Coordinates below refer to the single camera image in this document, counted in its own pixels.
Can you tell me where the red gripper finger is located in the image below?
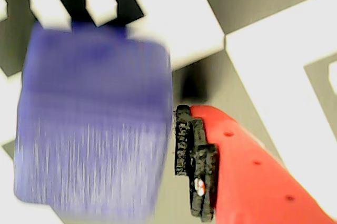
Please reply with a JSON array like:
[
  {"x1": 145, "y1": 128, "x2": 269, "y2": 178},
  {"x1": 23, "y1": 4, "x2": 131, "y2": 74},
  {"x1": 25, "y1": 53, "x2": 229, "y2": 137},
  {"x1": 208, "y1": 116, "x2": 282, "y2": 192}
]
[{"x1": 174, "y1": 104, "x2": 337, "y2": 224}]

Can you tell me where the blue cube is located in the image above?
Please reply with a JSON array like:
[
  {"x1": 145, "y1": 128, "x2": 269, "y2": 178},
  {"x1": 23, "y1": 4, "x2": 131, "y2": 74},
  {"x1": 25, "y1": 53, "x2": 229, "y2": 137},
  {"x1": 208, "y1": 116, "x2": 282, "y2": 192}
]
[{"x1": 13, "y1": 20, "x2": 174, "y2": 222}]

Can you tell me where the black white marker board mat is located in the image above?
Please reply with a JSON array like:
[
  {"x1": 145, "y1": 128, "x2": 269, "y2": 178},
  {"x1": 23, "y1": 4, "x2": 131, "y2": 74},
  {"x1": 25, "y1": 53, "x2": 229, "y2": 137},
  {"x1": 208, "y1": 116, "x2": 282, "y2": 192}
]
[{"x1": 0, "y1": 0, "x2": 337, "y2": 224}]

